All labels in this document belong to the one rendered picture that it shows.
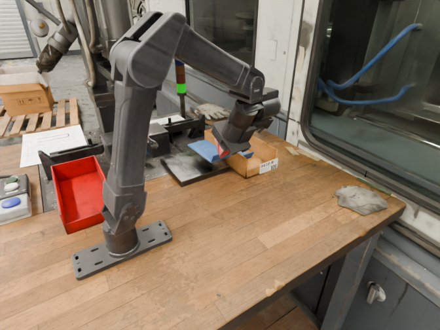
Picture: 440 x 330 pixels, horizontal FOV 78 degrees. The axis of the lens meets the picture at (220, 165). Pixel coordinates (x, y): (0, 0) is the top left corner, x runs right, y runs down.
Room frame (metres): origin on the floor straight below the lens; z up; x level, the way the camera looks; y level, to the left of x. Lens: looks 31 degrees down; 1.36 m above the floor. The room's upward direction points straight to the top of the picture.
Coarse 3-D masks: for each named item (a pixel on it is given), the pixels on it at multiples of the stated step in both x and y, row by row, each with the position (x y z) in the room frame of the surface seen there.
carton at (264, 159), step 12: (204, 132) 0.89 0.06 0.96; (252, 144) 0.84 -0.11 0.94; (264, 144) 0.79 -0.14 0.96; (240, 156) 0.71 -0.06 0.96; (252, 156) 0.81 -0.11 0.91; (264, 156) 0.79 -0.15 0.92; (276, 156) 0.75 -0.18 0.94; (240, 168) 0.70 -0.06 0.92; (252, 168) 0.70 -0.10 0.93; (264, 168) 0.72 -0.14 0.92
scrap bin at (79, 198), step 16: (80, 160) 0.70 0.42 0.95; (96, 160) 0.69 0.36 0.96; (64, 176) 0.67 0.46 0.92; (80, 176) 0.69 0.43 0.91; (96, 176) 0.69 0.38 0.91; (64, 192) 0.61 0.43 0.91; (80, 192) 0.61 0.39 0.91; (96, 192) 0.61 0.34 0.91; (64, 208) 0.54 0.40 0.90; (80, 208) 0.54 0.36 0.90; (96, 208) 0.54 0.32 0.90; (64, 224) 0.45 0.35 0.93; (80, 224) 0.47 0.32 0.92; (96, 224) 0.49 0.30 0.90
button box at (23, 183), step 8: (0, 176) 0.68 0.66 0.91; (8, 176) 0.68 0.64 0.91; (16, 176) 0.65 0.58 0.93; (24, 176) 0.65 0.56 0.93; (0, 184) 0.61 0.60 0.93; (24, 184) 0.61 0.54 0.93; (0, 192) 0.57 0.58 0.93; (8, 192) 0.57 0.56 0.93; (16, 192) 0.57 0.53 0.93; (24, 192) 0.58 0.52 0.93
